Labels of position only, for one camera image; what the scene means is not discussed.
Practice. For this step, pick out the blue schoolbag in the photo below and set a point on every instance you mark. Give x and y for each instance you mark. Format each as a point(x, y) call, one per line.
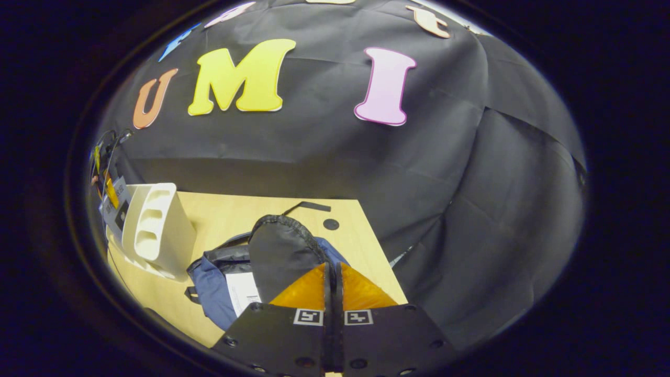
point(282, 251)

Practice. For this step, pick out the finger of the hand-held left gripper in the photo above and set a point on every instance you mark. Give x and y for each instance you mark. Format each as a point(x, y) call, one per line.
point(111, 192)

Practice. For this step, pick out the black round table grommet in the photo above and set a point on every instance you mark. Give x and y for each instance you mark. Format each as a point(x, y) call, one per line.
point(331, 224)

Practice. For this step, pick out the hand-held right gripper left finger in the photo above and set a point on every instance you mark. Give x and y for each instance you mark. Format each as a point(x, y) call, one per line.
point(277, 340)

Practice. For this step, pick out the white bookshelf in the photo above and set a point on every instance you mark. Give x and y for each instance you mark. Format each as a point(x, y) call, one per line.
point(162, 235)

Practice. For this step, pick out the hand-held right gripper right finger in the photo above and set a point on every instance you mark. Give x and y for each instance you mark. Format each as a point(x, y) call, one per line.
point(392, 340)

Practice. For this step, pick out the white book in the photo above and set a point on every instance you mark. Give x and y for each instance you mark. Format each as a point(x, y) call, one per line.
point(242, 293)
point(118, 212)

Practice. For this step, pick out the black backdrop cloth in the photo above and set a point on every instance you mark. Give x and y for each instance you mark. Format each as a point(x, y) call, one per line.
point(497, 209)

